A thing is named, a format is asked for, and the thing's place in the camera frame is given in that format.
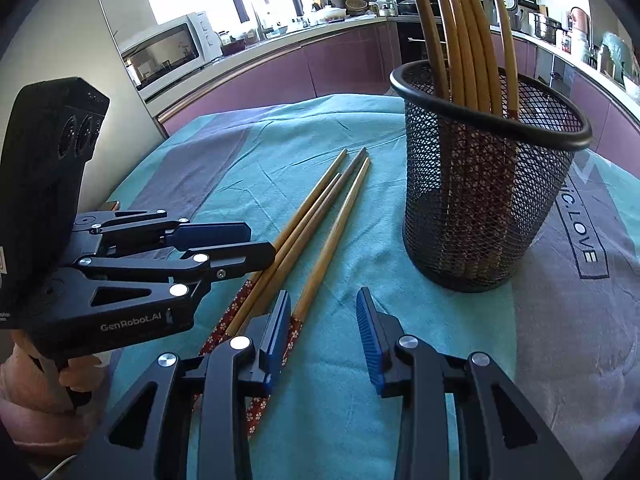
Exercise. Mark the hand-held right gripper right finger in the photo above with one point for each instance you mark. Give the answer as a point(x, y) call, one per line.
point(372, 345)

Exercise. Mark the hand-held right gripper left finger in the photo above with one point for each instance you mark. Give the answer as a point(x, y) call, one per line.
point(277, 345)

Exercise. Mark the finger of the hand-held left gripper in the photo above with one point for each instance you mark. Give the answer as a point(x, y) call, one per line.
point(215, 232)
point(240, 255)

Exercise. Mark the black mesh utensil holder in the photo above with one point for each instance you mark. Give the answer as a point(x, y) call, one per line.
point(435, 240)

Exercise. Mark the person's left forearm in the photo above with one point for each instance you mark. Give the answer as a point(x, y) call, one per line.
point(35, 430)

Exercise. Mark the person's left hand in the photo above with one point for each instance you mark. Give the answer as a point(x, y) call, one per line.
point(30, 385)

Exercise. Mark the copper-edged smartphone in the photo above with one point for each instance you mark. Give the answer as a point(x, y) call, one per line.
point(110, 205)

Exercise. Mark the teal and grey tablecloth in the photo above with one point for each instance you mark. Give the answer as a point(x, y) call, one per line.
point(325, 435)

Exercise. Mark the grey refrigerator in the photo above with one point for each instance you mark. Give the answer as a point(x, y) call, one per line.
point(65, 35)

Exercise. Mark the white microwave oven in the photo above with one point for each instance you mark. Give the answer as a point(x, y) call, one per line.
point(165, 55)

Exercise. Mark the pink kitchen base cabinets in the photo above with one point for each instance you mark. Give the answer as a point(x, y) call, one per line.
point(600, 105)
point(280, 75)

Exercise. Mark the dark red bowl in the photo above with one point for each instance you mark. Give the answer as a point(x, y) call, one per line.
point(233, 45)

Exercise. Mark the metal sink faucet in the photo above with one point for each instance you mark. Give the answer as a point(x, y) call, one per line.
point(260, 10)

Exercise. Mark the white casserole pot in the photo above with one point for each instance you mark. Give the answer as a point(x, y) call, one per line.
point(333, 14)

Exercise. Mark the black built-in oven stove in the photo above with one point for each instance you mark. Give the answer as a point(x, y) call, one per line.
point(400, 35)

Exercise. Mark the stainless steel pot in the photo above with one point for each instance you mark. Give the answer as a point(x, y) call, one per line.
point(545, 27)

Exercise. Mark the grey rice cooker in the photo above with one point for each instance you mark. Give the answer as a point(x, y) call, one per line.
point(515, 5)

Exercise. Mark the pink kettle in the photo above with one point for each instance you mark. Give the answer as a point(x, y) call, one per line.
point(580, 20)

